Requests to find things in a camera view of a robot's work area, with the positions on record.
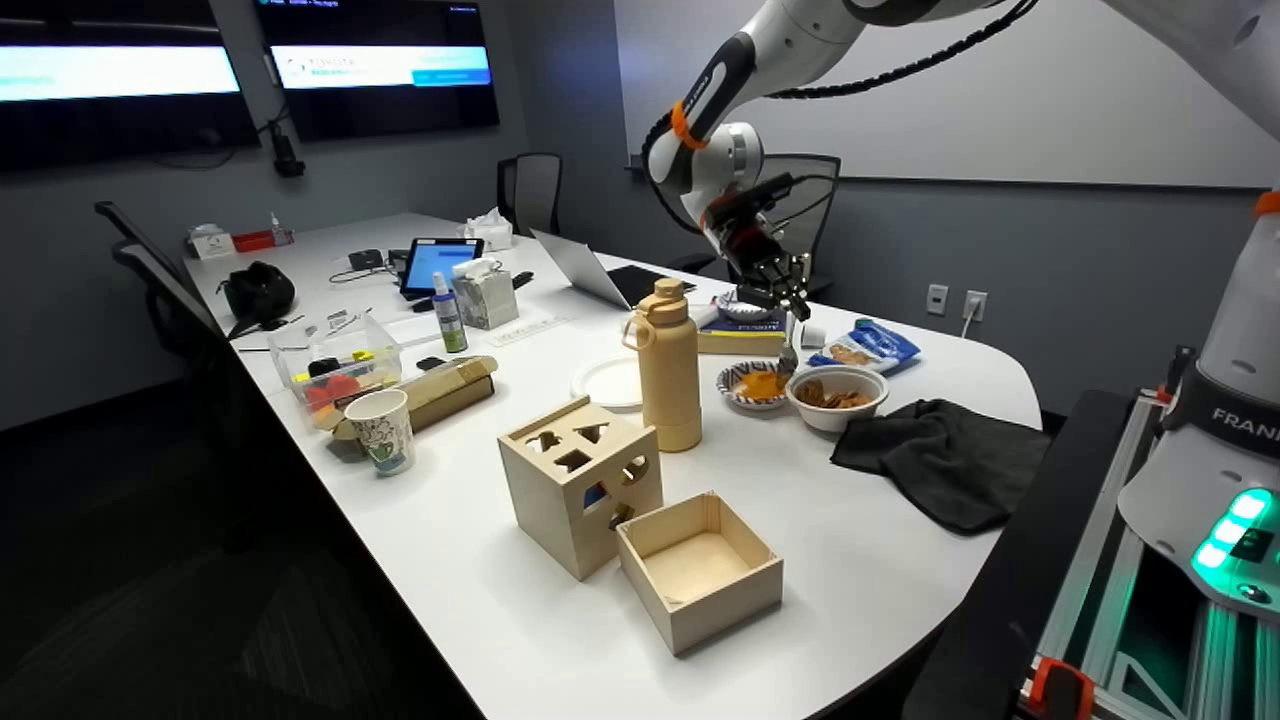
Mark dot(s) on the black headphones pouch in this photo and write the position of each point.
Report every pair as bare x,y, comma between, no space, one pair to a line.
259,298

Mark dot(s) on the blue and yellow book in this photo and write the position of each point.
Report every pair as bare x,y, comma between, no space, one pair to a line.
742,338

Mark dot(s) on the blue snack bag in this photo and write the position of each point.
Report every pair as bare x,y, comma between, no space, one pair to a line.
868,346

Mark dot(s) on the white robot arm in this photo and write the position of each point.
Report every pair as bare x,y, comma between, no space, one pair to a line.
944,90

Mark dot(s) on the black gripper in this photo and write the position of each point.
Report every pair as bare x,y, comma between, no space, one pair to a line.
761,264

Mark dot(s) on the white crumpled cloth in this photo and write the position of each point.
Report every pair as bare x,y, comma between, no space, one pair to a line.
493,229

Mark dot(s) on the open laptop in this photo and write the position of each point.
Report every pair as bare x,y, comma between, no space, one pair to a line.
594,277

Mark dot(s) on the dark office chair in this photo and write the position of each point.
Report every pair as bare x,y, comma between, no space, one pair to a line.
530,188

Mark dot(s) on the patterned dish on book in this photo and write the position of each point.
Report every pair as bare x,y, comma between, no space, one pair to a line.
736,308

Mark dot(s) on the wooden shape sorter cube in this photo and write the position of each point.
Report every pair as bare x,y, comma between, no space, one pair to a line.
572,479

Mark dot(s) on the black and white bowl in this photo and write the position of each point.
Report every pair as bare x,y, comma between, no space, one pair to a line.
754,386

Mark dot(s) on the open wooden box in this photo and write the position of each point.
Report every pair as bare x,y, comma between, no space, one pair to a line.
697,570

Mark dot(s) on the blue screen tablet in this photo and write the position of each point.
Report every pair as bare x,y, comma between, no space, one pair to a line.
433,256

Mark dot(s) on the tan water bottle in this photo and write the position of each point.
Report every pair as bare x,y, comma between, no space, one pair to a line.
671,374

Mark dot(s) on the green spray bottle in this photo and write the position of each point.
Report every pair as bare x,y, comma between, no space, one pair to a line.
450,312

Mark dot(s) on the wooden block box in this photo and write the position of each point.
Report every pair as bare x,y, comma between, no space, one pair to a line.
450,390

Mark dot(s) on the grey office chair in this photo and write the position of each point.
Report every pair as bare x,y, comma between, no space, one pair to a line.
807,209

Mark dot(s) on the white bowl with snacks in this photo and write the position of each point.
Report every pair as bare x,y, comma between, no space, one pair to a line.
834,392

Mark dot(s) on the black cloth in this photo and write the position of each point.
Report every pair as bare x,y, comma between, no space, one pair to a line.
957,465

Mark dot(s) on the white tissue box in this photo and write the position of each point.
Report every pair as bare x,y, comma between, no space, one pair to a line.
486,292

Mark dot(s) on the paper cup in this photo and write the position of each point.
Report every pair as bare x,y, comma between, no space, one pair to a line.
381,429

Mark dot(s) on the clear plastic container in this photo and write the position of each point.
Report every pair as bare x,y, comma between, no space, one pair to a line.
333,362

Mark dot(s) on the wall monitor screen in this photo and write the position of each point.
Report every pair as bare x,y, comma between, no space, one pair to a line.
381,64

